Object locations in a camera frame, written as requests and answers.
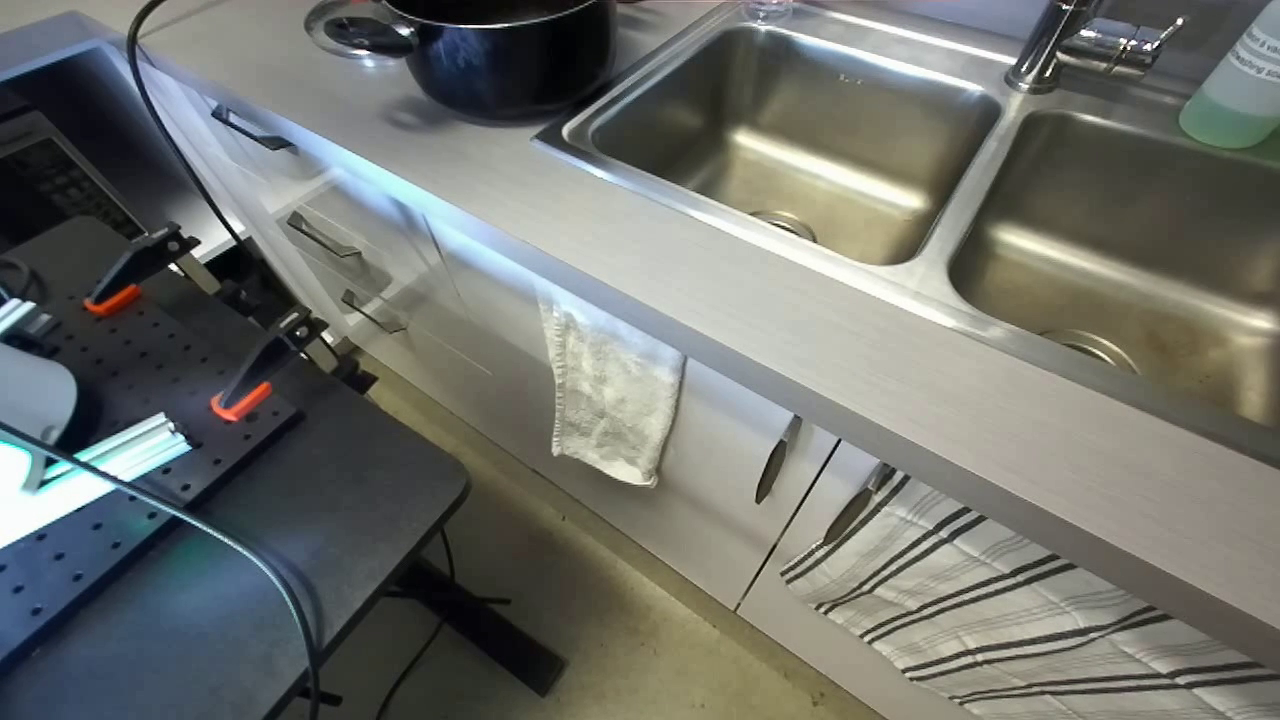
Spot thin black floor cable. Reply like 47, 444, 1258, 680
370, 525, 522, 720

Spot chrome sink faucet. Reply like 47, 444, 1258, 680
1003, 0, 1193, 99

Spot stainless steel double sink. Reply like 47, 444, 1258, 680
537, 6, 1280, 470

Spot aluminium extrusion bar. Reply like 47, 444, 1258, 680
17, 408, 201, 500

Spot green dish soap bottle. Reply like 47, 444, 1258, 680
1177, 0, 1280, 155

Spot metal cabinet door handle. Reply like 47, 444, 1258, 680
749, 408, 806, 509
820, 458, 900, 547

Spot metal drawer handle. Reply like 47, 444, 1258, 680
209, 99, 295, 155
284, 207, 374, 270
337, 285, 412, 339

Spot white black-striped towel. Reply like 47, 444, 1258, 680
775, 466, 1280, 720

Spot black clamp orange tip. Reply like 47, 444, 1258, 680
81, 222, 229, 326
206, 304, 380, 429

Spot black power cord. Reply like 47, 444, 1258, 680
124, 0, 254, 259

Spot round glass lid black knob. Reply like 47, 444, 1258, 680
300, 0, 420, 68

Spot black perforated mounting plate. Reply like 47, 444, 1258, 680
0, 216, 308, 671

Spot black cooking pot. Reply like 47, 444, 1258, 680
325, 0, 619, 124

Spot black work table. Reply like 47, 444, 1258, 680
0, 212, 571, 720

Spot white hanging dish towel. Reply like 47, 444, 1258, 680
537, 291, 689, 494

